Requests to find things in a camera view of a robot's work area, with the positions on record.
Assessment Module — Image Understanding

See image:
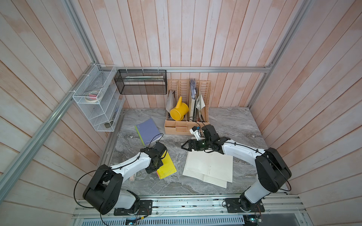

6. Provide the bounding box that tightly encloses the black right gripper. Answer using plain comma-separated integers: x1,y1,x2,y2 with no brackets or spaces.
181,139,212,152

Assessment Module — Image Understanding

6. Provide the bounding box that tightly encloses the yellow notebook pink spine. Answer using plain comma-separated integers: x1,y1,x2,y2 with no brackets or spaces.
156,153,177,179

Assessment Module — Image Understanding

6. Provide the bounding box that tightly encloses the purple notebook green spine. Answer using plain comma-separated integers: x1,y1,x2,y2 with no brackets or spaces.
135,118,163,146

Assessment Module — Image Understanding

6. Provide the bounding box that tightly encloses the cream notebook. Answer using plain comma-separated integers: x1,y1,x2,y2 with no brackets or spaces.
183,151,233,188

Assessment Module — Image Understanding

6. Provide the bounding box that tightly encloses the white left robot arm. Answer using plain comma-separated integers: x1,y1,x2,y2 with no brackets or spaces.
83,142,167,215

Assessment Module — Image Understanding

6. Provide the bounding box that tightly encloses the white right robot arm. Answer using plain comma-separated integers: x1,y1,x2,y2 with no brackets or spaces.
181,124,292,212

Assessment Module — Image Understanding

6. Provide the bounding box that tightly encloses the yellow plastic watering can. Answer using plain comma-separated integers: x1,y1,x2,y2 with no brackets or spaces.
170,97,189,121

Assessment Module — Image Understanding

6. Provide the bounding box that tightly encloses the illustrated book in organizer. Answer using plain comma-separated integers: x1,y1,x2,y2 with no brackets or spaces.
196,92,206,122

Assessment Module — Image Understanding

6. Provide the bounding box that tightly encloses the peach plastic desk organizer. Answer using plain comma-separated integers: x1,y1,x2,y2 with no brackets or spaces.
164,79,211,135

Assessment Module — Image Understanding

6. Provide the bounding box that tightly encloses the grey folder in organizer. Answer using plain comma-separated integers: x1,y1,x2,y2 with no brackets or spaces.
166,90,177,113

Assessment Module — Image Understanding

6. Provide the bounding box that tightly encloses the grey-green book in organizer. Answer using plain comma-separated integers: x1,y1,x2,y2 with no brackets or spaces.
189,79,197,121

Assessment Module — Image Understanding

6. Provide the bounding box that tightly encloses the tape roll on shelf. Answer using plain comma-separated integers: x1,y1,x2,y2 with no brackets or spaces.
84,90,103,103

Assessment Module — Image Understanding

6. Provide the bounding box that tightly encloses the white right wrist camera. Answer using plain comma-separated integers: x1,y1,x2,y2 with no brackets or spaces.
189,126,201,141

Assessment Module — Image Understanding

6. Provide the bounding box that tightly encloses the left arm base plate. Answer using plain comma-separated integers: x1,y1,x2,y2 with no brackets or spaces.
114,200,153,217

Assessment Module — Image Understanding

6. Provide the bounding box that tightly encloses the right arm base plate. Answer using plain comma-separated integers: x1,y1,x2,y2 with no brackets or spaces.
225,198,265,213

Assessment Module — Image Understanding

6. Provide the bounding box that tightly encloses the black mesh wall basket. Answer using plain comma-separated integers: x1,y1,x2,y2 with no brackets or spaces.
114,69,167,95

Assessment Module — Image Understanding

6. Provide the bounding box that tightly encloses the white wire wall shelf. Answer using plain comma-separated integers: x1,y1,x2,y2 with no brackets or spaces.
73,64,125,132

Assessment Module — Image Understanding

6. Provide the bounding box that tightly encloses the aluminium frame rail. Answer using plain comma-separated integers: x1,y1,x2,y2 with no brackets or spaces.
115,66,272,73

